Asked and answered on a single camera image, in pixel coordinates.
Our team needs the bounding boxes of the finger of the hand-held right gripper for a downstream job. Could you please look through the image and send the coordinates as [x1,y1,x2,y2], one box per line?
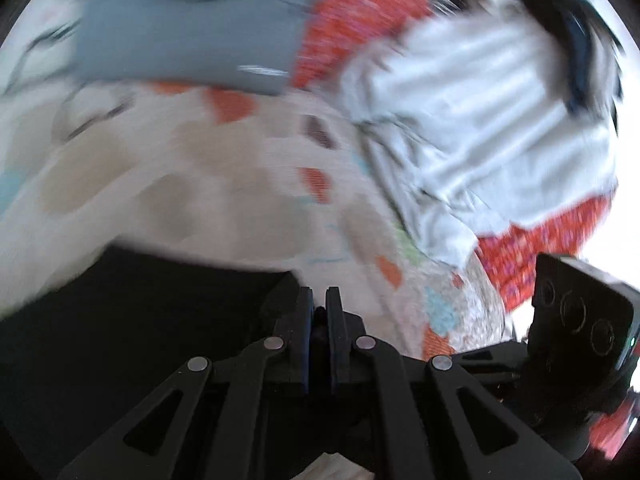
[452,342,527,386]

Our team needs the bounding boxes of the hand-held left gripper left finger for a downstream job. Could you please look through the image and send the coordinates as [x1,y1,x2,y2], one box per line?
[57,286,315,480]

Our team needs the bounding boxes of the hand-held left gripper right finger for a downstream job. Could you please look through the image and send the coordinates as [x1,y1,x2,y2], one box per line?
[326,286,583,480]

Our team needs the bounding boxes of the black pants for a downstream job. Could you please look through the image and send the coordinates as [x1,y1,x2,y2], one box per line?
[0,245,306,480]

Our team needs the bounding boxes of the heart patterned quilt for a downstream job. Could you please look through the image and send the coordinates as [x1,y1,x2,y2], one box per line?
[0,0,506,361]

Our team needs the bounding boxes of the white crumpled duvet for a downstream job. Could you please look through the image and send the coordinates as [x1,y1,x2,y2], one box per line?
[340,0,621,267]

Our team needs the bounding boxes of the dark cloth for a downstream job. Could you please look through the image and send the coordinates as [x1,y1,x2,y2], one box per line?
[465,0,626,117]

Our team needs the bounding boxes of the red patterned cushion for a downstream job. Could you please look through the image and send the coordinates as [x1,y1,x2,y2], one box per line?
[292,0,616,313]

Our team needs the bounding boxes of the grey laptop bag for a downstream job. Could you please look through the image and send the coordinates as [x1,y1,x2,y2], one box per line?
[75,0,323,97]

